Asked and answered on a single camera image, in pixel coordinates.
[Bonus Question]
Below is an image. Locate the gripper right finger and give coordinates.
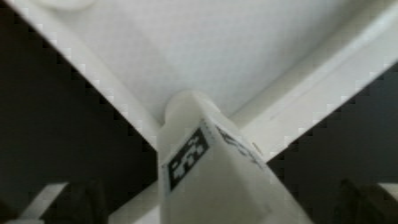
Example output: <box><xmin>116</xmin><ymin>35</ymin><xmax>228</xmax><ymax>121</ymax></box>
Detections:
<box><xmin>334</xmin><ymin>179</ymin><xmax>398</xmax><ymax>224</ymax></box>

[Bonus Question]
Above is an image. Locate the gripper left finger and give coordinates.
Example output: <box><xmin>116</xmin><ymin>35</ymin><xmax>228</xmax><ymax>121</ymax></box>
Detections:
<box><xmin>0</xmin><ymin>179</ymin><xmax>112</xmax><ymax>224</ymax></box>

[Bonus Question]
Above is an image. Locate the white desk top tray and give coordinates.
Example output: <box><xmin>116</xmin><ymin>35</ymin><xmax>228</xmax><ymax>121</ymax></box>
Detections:
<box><xmin>5</xmin><ymin>0</ymin><xmax>398</xmax><ymax>154</ymax></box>

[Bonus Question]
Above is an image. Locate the white desk leg with tag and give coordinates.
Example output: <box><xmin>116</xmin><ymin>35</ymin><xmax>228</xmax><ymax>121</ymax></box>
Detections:
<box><xmin>36</xmin><ymin>0</ymin><xmax>96</xmax><ymax>10</ymax></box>

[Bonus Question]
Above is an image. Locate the white L-shaped fence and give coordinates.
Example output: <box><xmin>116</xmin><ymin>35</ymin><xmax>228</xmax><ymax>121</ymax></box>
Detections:
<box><xmin>108</xmin><ymin>11</ymin><xmax>398</xmax><ymax>224</ymax></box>

